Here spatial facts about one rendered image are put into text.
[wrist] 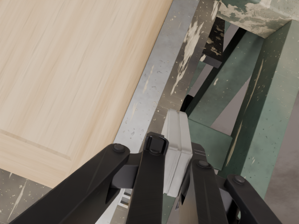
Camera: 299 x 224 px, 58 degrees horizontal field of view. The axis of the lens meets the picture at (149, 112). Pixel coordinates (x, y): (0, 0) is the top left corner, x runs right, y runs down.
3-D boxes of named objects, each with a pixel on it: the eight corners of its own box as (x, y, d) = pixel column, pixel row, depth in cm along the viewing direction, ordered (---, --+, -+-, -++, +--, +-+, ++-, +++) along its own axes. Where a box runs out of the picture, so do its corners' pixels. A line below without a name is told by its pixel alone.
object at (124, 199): (149, 174, 53) (151, 175, 50) (136, 208, 52) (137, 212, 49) (131, 166, 53) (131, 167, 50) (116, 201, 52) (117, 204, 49)
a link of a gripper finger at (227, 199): (190, 182, 13) (250, 198, 13) (186, 139, 18) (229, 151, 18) (181, 207, 14) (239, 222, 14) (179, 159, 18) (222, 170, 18)
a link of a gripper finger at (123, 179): (154, 200, 14) (96, 185, 14) (159, 154, 18) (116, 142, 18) (162, 175, 13) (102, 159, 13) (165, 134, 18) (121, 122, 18)
